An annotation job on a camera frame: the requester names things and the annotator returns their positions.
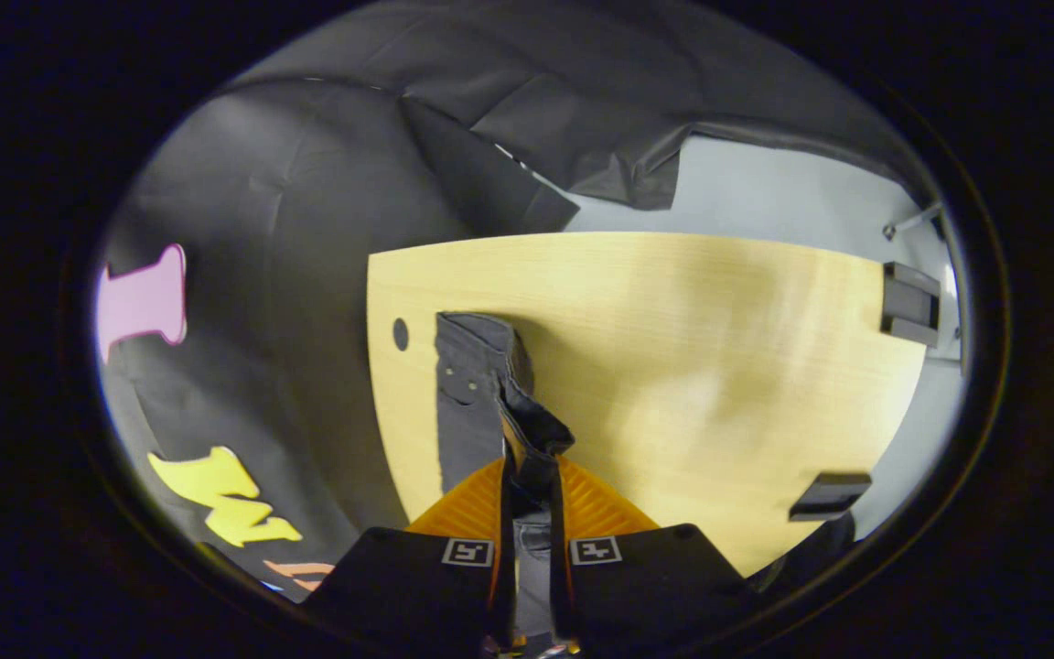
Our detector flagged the black backdrop cloth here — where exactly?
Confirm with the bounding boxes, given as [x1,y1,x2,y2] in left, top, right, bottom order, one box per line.
[97,0,940,605]

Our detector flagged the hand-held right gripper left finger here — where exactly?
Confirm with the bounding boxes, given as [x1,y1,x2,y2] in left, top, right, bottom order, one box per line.
[303,458,517,655]

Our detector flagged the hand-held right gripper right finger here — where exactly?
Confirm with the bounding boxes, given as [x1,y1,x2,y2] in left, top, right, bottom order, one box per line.
[550,458,757,653]

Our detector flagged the dark grey jeans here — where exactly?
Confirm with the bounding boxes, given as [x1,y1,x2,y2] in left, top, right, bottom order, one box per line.
[434,311,575,642]

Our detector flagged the grey metal rod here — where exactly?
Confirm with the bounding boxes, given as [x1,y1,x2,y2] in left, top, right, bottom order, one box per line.
[883,203,945,242]

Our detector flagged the black table clamp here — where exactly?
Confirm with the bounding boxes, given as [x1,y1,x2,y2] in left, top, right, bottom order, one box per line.
[880,261,942,348]
[788,471,874,524]

